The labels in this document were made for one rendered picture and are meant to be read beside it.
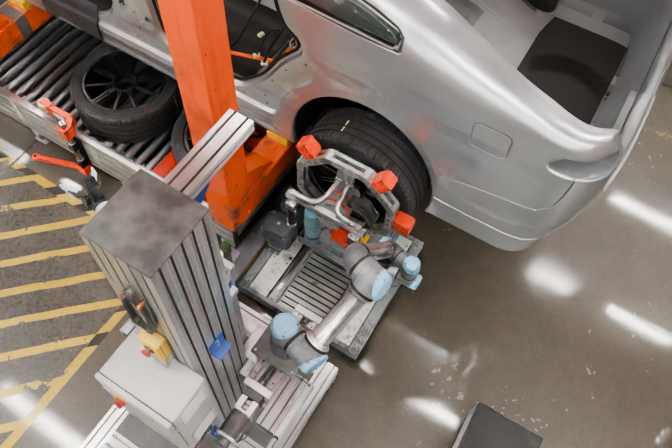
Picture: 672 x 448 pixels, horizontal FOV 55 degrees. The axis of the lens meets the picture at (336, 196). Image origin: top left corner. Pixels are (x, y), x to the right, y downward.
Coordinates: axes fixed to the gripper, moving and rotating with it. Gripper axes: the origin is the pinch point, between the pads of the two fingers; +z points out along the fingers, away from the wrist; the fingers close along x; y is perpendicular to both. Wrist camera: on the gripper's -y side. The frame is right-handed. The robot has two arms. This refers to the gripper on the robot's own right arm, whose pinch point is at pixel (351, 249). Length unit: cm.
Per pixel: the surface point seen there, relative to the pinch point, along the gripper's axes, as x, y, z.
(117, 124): -14, -36, 166
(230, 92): -2, 70, 63
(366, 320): -1, -75, -14
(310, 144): -24, 28, 38
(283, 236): -7, -43, 45
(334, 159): -21.7, 29.1, 23.9
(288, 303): 13, -77, 29
